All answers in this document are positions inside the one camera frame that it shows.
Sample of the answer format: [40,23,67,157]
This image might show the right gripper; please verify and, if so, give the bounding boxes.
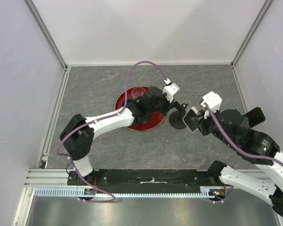
[192,105,237,148]

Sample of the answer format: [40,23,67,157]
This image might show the round base phone holder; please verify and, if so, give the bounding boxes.
[169,101,188,129]

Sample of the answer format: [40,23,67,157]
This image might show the phone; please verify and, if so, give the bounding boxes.
[244,107,266,128]
[183,106,199,133]

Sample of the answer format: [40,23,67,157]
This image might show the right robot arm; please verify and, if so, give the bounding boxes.
[183,107,283,217]

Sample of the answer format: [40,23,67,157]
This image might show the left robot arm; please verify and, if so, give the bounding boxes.
[59,83,180,185]

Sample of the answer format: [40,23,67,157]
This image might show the red round tray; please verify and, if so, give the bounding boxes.
[115,86,165,131]

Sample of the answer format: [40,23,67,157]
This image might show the clear glass cup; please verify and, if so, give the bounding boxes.
[131,87,146,99]

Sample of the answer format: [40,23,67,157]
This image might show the dark blue cup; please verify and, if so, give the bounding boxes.
[121,98,134,106]

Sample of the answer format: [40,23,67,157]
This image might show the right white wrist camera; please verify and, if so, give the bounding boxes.
[200,91,222,119]

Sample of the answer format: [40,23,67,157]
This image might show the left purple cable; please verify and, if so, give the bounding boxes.
[57,60,172,203]

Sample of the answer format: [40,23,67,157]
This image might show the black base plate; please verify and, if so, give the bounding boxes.
[67,168,227,194]

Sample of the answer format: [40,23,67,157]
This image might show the white cable duct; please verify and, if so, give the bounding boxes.
[34,187,225,198]

